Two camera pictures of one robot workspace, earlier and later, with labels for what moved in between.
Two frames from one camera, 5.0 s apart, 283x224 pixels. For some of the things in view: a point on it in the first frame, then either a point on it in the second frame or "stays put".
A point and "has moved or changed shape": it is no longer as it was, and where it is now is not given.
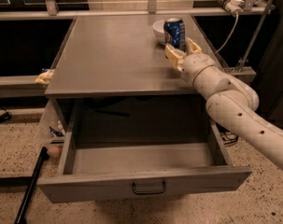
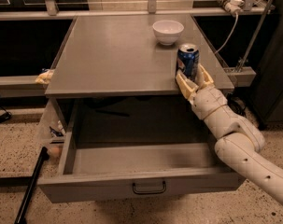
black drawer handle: x=149 y=192 stays put
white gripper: x=195 y=65 → x=209 y=99
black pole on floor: x=21 y=217 stays put
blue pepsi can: x=175 y=33 has moved or changed shape
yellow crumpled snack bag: x=45 y=77 stays put
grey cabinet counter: x=115 y=56 stays put
